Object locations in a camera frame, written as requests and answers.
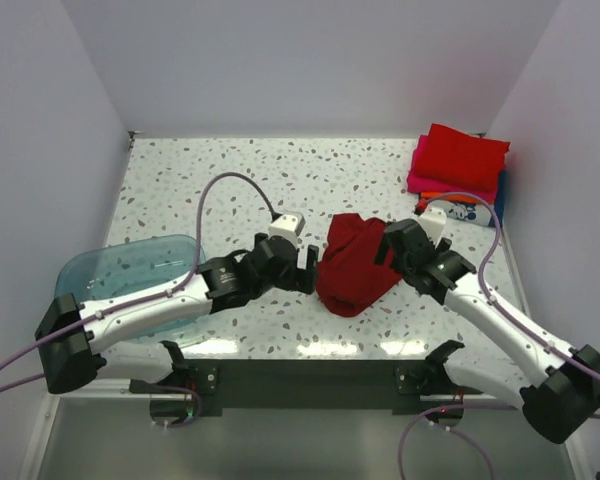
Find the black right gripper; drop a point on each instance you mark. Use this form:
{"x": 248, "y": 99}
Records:
{"x": 438, "y": 246}

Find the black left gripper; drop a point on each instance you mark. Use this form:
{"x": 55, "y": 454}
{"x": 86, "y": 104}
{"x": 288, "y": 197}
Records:
{"x": 302, "y": 280}

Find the dark red t shirt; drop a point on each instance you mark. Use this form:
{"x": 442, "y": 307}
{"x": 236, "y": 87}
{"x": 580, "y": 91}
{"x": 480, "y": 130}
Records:
{"x": 349, "y": 281}

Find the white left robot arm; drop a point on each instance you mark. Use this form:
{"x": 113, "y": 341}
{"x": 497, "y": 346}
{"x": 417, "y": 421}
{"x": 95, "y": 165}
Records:
{"x": 79, "y": 343}

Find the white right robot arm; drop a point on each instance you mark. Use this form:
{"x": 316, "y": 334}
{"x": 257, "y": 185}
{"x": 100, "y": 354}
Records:
{"x": 560, "y": 389}

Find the pink folded shirt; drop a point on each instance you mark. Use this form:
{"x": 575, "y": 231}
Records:
{"x": 417, "y": 184}

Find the bright red folded shirt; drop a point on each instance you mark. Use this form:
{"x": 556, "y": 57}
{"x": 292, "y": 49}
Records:
{"x": 456, "y": 158}

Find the orange folded shirt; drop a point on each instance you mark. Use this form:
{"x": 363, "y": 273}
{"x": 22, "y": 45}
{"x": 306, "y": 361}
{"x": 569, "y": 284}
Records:
{"x": 456, "y": 197}

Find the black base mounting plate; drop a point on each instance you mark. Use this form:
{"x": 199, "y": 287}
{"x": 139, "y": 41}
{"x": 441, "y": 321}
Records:
{"x": 395, "y": 385}

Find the translucent blue plastic bin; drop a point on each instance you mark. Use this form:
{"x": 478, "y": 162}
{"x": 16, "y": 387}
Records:
{"x": 107, "y": 277}

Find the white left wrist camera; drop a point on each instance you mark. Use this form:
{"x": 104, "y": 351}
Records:
{"x": 287, "y": 226}

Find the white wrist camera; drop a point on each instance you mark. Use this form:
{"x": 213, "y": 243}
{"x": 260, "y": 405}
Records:
{"x": 287, "y": 226}
{"x": 431, "y": 219}

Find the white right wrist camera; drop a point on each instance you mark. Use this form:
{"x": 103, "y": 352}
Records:
{"x": 431, "y": 219}

